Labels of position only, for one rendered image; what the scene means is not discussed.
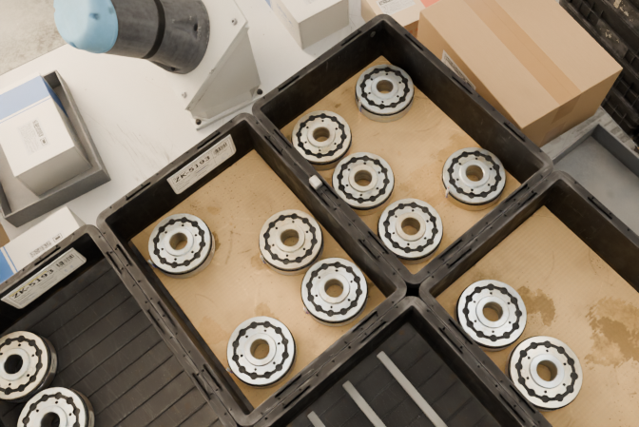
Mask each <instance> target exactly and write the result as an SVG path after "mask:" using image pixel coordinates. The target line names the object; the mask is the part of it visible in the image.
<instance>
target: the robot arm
mask: <svg viewBox="0 0 639 427"><path fill-rule="evenodd" d="M53 6H54V7H55V12H54V20H55V24H56V27H57V29H58V31H59V33H60V35H61V36H62V38H63V39H64V40H65V41H66V42H67V43H68V44H69V45H70V46H72V47H74V48H76V49H81V50H85V51H87V52H90V53H96V54H101V53H104V54H111V55H118V56H124V57H130V58H138V59H145V60H147V61H148V62H150V63H152V64H154V65H156V66H158V67H159V68H162V69H164V70H166V71H168V72H172V73H179V74H187V73H189V72H191V71H192V70H194V69H195V68H196V67H197V66H198V65H199V64H200V62H201V61H202V59H203V57H204V55H205V53H206V50H207V46H208V42H209V35H210V22H209V16H208V12H207V9H206V7H205V5H204V3H203V1H202V0H54V3H53Z"/></svg>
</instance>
